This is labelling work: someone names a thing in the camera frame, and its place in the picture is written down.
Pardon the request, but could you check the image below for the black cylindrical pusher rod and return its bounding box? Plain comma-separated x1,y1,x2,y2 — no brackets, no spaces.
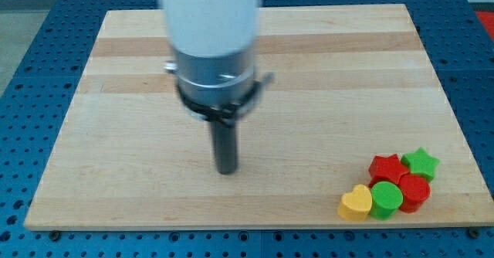
209,121,238,175

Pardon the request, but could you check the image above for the silver tool flange with clamp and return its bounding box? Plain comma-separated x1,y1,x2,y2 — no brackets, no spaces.
164,45,274,127

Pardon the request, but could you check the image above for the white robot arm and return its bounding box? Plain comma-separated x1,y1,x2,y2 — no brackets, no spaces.
158,0,272,175

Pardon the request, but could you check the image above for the wooden board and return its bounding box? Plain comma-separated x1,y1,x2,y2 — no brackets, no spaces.
24,4,493,231

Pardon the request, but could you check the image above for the yellow heart block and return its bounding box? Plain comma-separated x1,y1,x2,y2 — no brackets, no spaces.
337,184,373,222

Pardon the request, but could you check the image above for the red star block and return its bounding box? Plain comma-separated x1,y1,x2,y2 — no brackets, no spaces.
368,154,410,188

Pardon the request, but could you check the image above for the green cylinder block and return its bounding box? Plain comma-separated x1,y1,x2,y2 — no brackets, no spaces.
370,182,403,220

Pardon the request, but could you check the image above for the green star block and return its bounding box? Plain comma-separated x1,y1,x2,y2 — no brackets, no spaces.
401,148,440,183

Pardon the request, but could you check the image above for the red cylinder block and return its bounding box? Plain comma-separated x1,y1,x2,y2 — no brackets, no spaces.
398,174,431,213

